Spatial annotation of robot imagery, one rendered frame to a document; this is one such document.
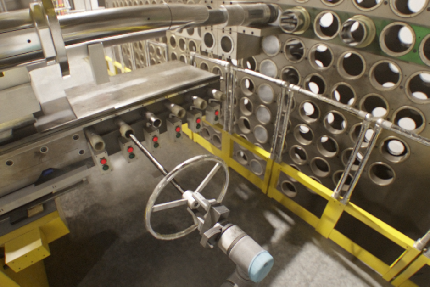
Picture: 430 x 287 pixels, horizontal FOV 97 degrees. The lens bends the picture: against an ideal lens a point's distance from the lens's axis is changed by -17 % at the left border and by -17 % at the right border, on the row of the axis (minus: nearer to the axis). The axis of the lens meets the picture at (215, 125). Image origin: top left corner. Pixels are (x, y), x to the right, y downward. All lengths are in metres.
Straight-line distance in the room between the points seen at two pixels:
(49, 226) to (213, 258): 1.03
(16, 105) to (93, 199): 1.23
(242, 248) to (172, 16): 1.04
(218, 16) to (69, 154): 1.39
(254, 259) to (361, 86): 1.76
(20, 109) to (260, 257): 1.17
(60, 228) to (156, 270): 0.67
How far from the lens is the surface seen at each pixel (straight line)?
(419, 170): 2.34
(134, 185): 2.22
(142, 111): 1.45
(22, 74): 1.30
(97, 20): 1.08
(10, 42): 1.02
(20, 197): 1.50
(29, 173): 1.51
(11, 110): 1.29
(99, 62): 1.39
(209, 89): 1.67
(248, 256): 0.72
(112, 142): 1.47
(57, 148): 1.44
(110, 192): 2.24
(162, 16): 1.19
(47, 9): 0.94
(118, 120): 1.39
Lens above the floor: 1.54
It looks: 32 degrees down
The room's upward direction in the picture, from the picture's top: straight up
